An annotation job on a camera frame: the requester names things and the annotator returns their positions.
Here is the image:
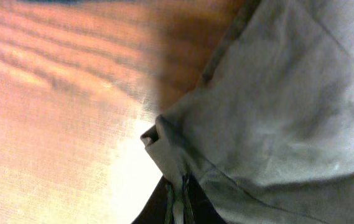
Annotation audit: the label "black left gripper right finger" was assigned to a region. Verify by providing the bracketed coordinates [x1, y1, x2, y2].
[185, 174, 226, 224]

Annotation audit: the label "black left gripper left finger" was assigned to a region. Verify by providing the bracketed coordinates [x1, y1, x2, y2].
[132, 177, 172, 224]

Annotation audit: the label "grey shorts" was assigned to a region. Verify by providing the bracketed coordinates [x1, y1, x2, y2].
[141, 0, 354, 223]

